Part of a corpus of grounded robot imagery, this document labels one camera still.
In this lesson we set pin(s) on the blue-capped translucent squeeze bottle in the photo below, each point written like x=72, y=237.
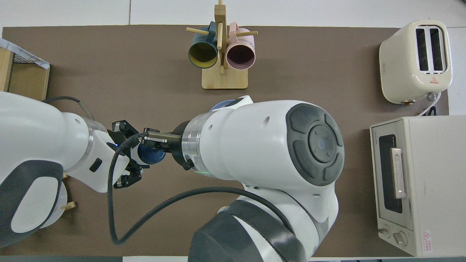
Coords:
x=151, y=155

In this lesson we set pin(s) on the wooden shelf unit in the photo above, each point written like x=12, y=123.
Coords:
x=31, y=78

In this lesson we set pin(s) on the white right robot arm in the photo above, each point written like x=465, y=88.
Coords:
x=262, y=149

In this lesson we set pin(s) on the wooden mug tree stand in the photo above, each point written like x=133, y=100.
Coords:
x=225, y=80

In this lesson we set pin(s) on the white toaster oven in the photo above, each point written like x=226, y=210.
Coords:
x=433, y=189

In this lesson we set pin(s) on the brown table mat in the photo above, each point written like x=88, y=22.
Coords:
x=127, y=72

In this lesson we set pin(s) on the cream two-slot toaster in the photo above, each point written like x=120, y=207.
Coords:
x=398, y=69

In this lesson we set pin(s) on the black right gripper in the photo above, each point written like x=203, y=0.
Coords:
x=177, y=149

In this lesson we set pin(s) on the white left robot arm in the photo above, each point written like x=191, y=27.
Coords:
x=40, y=145

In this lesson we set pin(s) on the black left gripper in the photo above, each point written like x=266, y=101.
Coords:
x=119, y=140

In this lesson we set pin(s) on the wooden plate rack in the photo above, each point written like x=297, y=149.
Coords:
x=69, y=206

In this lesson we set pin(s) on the dark teal mug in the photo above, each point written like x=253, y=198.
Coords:
x=202, y=54

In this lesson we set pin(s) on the pink mug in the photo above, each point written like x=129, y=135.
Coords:
x=240, y=55

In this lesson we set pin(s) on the pale grey plate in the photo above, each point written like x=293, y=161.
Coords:
x=58, y=214

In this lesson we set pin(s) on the periwinkle blue plate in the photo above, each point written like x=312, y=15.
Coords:
x=218, y=106

